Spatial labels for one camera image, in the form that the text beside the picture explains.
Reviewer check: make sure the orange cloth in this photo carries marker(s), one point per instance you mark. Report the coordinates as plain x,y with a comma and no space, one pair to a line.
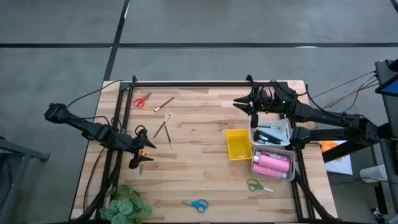
329,145

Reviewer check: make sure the white paper sheet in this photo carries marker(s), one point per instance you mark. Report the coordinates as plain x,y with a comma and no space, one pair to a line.
340,166

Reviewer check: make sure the yellow plastic basket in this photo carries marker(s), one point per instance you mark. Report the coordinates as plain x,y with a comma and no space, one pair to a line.
238,146

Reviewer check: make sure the white paper towel roll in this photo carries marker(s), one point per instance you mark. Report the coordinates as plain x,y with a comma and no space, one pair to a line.
373,174

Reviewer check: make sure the white plastic basket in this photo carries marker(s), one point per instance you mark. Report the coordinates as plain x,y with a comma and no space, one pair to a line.
281,124

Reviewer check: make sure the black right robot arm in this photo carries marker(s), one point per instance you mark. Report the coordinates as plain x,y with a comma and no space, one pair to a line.
326,116

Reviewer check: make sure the grey plastic basket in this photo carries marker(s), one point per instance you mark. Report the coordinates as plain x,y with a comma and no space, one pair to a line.
289,156

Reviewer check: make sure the black diagonal beam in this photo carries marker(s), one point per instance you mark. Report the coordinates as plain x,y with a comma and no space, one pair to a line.
335,152

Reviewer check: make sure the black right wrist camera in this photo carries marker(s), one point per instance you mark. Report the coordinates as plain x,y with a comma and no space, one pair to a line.
254,121

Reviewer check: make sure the grey metal table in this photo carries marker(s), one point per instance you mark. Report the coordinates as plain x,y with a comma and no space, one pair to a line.
25,151

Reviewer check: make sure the black metal rig frame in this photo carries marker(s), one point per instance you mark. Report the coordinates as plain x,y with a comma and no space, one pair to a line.
186,84

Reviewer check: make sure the green potted plant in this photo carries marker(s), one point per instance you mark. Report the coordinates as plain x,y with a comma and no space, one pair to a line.
126,207

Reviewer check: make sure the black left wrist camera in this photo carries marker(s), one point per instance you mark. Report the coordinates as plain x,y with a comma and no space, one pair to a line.
134,162

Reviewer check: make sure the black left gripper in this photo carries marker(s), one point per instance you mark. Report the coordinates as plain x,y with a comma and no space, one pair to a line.
133,143

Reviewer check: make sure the thin black paint brush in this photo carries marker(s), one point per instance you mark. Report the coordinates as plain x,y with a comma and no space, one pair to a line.
269,127
168,137
162,126
164,104

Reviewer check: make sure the pink paint bottle white cap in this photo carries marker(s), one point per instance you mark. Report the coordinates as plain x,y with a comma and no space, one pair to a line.
275,163
269,171

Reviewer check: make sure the monitor with blue screen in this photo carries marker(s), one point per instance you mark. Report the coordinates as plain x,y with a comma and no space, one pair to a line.
391,88

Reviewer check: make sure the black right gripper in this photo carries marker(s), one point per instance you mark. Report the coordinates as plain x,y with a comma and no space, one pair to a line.
270,104

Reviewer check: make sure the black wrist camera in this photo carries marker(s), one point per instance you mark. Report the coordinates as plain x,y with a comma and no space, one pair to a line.
254,121
134,162

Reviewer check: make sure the black equipment stand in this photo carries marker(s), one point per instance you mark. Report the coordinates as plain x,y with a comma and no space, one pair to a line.
390,112

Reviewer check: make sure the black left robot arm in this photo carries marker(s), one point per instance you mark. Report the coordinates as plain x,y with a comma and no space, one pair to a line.
77,123

